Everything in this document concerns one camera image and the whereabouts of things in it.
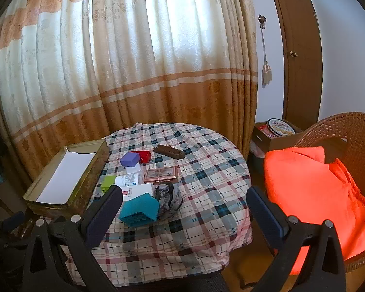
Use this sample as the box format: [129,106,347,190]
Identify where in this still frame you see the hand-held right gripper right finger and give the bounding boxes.
[246,186,347,292]

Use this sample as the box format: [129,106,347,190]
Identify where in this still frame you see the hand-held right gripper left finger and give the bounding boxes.
[21,185,124,292]

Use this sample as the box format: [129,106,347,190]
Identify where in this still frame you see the green toy block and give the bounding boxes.
[101,175,118,193]

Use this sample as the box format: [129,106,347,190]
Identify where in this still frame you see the teal toy block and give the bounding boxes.
[119,192,159,228]

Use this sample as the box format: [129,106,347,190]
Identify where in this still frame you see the white box with red label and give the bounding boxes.
[122,183,154,203]

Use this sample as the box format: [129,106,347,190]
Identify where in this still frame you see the gold rectangular tin box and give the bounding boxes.
[23,139,110,218]

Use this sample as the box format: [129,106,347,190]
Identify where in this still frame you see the white pill bottle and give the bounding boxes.
[115,173,142,187]

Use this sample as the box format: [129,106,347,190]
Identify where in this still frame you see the purple block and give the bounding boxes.
[120,153,140,167]

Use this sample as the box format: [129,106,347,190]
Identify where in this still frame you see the black sequined hair claw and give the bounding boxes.
[152,182,183,219]

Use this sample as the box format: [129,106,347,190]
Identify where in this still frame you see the pink card box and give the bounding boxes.
[144,167,179,184]

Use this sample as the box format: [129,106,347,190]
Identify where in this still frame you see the red toy block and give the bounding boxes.
[130,150,151,165]

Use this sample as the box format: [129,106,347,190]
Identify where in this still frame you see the brown comb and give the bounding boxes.
[154,144,185,159]

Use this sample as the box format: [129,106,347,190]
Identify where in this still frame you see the orange cushion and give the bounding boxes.
[263,146,365,276]

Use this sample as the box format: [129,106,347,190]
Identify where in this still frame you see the plaid tablecloth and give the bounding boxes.
[58,122,253,288]

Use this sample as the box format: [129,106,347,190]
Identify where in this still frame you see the cardboard box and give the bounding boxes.
[251,122,305,159]

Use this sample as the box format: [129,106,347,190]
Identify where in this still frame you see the red snack packet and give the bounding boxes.
[258,124,276,139]

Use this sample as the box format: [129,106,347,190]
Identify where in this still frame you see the dark blue cloth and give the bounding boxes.
[0,211,26,235]

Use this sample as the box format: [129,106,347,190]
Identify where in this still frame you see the round blue cookie tin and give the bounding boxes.
[267,119,303,137]

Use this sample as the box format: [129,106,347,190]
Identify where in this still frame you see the brown wicker chair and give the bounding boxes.
[293,112,365,292]

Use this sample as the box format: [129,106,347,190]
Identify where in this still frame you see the curtain tieback tassel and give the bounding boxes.
[258,14,272,85]

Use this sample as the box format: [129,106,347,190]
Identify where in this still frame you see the brown wooden door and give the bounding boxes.
[268,0,323,122]

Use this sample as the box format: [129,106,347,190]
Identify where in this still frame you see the cream and orange curtain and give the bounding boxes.
[0,0,259,189]

